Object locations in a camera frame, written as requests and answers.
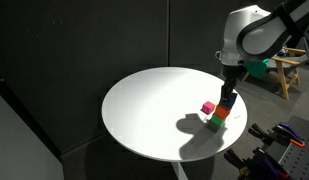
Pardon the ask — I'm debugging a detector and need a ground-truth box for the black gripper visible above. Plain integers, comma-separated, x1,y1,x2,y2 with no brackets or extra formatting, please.
221,64,243,101

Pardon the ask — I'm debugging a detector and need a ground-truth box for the blue block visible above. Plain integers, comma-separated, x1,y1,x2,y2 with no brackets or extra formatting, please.
219,92,238,110

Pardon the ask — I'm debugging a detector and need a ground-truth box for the orange block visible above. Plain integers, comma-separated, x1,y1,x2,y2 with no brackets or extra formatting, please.
213,104,232,120

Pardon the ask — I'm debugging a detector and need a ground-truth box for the mulberry magenta block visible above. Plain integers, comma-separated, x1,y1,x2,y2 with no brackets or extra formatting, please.
200,100,216,116

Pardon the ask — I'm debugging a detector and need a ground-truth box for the dark green block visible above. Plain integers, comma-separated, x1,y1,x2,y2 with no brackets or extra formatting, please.
209,114,226,127

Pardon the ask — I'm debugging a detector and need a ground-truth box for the grey block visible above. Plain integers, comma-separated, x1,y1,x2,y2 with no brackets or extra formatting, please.
207,120,222,133

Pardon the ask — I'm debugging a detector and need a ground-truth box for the wooden chair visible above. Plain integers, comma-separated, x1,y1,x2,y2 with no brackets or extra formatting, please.
240,46,309,101

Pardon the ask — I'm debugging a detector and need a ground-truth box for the purple clamp with orange trigger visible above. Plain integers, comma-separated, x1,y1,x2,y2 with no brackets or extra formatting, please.
248,121,307,149

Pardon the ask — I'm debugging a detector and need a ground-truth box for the teal green camera mount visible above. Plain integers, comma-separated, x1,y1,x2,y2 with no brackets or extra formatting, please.
243,59,270,79

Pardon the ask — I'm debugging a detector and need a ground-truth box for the clamp with blue handles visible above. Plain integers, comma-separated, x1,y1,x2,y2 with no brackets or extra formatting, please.
223,148,292,180

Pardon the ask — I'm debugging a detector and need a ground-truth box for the white table pedestal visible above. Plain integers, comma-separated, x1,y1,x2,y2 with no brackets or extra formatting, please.
170,161,189,180

